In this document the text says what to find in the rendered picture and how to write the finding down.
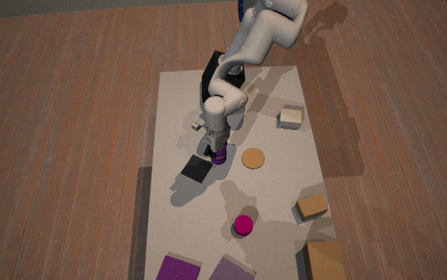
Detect dark grey square slate coaster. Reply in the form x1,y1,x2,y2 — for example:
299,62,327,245
181,155,213,183

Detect tan round coaster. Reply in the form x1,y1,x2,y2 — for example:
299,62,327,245
241,149,264,169

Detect purple drink can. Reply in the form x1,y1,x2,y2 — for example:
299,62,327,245
211,142,227,165

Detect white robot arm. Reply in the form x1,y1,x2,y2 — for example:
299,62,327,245
191,0,309,135

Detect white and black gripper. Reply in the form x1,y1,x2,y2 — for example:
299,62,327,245
203,122,230,159

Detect magenta cylinder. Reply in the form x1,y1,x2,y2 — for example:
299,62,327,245
234,215,253,236

